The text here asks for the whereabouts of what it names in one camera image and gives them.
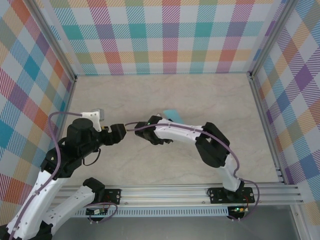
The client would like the light blue cloth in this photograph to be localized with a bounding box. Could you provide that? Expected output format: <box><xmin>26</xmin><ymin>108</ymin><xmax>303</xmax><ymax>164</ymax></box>
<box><xmin>161</xmin><ymin>109</ymin><xmax>185</xmax><ymax>125</ymax></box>

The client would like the grey metal sheet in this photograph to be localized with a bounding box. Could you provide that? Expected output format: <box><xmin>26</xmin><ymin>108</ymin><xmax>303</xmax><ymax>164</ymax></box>
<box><xmin>49</xmin><ymin>216</ymin><xmax>301</xmax><ymax>240</ymax></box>

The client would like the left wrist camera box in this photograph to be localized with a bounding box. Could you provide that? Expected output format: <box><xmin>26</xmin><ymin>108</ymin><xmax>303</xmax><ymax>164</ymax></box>
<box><xmin>81</xmin><ymin>108</ymin><xmax>106</xmax><ymax>132</ymax></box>

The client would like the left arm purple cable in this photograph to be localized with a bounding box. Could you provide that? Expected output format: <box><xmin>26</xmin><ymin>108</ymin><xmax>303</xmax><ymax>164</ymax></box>
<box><xmin>9</xmin><ymin>111</ymin><xmax>120</xmax><ymax>240</ymax></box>

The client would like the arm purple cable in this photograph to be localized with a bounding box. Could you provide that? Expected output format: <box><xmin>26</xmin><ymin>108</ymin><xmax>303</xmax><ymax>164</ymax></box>
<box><xmin>124</xmin><ymin>121</ymin><xmax>260</xmax><ymax>222</ymax></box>
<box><xmin>9</xmin><ymin>111</ymin><xmax>120</xmax><ymax>240</ymax></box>

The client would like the aluminium table side rail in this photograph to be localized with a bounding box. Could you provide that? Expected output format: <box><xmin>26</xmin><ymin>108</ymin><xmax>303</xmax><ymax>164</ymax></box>
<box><xmin>248</xmin><ymin>72</ymin><xmax>287</xmax><ymax>185</ymax></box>
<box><xmin>53</xmin><ymin>76</ymin><xmax>78</xmax><ymax>148</ymax></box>

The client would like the left gripper thin black cable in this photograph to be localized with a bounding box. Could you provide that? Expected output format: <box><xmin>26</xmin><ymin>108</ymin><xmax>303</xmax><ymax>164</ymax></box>
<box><xmin>82</xmin><ymin>148</ymin><xmax>101</xmax><ymax>166</ymax></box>

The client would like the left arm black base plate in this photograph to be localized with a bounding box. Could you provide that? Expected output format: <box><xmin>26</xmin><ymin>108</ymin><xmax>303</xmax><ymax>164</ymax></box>
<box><xmin>99</xmin><ymin>188</ymin><xmax>123</xmax><ymax>206</ymax></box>

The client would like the aluminium mounting rail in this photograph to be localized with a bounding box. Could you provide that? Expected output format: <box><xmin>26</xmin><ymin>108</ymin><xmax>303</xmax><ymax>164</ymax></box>
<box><xmin>27</xmin><ymin>184</ymin><xmax>305</xmax><ymax>208</ymax></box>

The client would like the slotted grey cable duct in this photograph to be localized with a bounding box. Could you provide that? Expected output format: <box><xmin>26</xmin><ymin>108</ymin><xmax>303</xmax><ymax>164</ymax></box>
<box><xmin>74</xmin><ymin>208</ymin><xmax>230</xmax><ymax>218</ymax></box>

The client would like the thin black base cable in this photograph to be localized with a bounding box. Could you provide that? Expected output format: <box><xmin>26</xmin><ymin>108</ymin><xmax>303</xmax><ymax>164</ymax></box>
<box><xmin>207</xmin><ymin>182</ymin><xmax>227</xmax><ymax>197</ymax></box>

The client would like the aluminium frame post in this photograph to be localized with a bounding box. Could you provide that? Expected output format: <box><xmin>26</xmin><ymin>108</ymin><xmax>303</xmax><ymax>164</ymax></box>
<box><xmin>248</xmin><ymin>0</ymin><xmax>297</xmax><ymax>80</ymax></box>
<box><xmin>27</xmin><ymin>0</ymin><xmax>78</xmax><ymax>82</ymax></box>

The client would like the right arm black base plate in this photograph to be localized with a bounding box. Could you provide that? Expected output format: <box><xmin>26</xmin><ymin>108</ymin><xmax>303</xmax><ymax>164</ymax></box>
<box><xmin>209</xmin><ymin>187</ymin><xmax>256</xmax><ymax>205</ymax></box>

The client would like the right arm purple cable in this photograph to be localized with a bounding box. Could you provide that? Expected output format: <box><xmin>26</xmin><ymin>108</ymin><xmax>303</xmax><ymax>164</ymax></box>
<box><xmin>124</xmin><ymin>121</ymin><xmax>260</xmax><ymax>222</ymax></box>

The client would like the aluminium frame leg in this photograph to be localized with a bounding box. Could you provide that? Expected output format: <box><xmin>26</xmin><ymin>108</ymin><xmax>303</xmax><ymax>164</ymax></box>
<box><xmin>291</xmin><ymin>203</ymin><xmax>310</xmax><ymax>240</ymax></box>

